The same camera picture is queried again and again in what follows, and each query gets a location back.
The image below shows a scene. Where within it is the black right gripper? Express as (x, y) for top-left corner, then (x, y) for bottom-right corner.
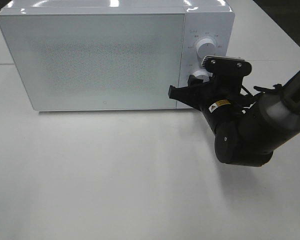
(168, 74), (250, 130)

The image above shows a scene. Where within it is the white microwave knob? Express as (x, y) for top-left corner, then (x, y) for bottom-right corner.
(194, 36), (217, 59)
(193, 69), (212, 83)

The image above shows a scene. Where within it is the white microwave door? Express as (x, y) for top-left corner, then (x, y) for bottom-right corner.
(0, 14), (184, 111)

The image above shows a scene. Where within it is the white microwave oven body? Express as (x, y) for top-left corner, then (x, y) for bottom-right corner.
(0, 0), (235, 111)

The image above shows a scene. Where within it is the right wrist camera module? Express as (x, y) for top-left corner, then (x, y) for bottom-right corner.
(200, 55), (252, 81)

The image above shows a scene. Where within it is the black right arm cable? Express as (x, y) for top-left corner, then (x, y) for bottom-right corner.
(239, 83), (283, 113)

